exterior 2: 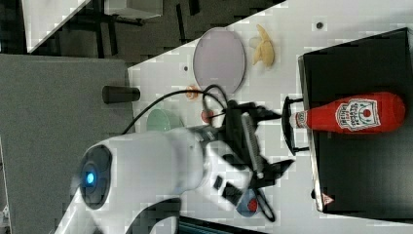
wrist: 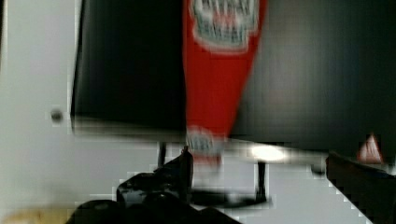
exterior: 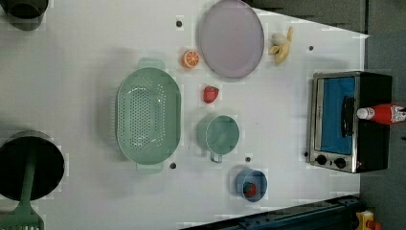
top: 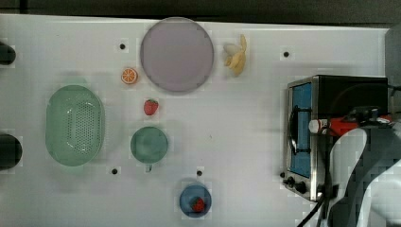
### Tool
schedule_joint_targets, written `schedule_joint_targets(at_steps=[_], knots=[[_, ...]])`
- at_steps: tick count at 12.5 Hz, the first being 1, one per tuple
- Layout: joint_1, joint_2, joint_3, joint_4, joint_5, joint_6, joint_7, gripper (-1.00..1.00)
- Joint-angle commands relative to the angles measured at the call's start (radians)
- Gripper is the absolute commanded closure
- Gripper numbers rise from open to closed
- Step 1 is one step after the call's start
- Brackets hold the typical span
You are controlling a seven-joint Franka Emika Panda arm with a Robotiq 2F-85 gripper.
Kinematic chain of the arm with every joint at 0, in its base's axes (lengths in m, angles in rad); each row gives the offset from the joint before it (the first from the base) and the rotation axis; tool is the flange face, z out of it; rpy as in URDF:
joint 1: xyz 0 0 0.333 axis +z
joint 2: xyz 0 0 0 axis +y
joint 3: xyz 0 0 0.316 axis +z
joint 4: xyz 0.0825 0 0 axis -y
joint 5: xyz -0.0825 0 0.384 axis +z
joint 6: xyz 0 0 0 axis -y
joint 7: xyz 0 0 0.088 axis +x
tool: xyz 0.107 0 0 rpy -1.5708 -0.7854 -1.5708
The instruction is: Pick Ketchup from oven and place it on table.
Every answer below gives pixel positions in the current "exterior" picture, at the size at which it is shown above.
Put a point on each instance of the blue metal frame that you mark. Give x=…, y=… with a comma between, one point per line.
x=332, y=214

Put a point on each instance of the green mug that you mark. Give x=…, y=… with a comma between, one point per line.
x=217, y=134

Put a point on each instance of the orange slice toy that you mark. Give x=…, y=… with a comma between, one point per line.
x=190, y=59

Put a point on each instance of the red felt ketchup bottle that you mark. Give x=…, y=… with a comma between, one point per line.
x=384, y=114

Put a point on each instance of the peeled banana toy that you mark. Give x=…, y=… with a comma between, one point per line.
x=281, y=46

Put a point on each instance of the strawberry toy in cup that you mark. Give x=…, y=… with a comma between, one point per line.
x=249, y=189

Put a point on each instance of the black cylinder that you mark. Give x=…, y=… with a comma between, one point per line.
x=49, y=165
x=25, y=15

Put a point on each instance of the strawberry toy on table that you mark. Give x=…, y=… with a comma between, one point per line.
x=210, y=94

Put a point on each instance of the black toaster oven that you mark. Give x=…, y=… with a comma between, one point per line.
x=339, y=140

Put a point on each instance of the yellow clamp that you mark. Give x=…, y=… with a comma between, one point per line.
x=367, y=221

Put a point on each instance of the black cylinder lower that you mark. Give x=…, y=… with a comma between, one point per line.
x=49, y=165

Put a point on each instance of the lilac round plate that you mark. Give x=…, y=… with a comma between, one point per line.
x=231, y=38

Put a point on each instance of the green perforated colander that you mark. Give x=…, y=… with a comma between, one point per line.
x=148, y=116

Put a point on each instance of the green slotted spatula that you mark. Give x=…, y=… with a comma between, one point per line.
x=24, y=217

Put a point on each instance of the black cylinder upper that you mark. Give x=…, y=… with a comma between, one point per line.
x=25, y=15

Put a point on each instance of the blue cup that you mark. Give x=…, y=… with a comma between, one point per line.
x=253, y=176

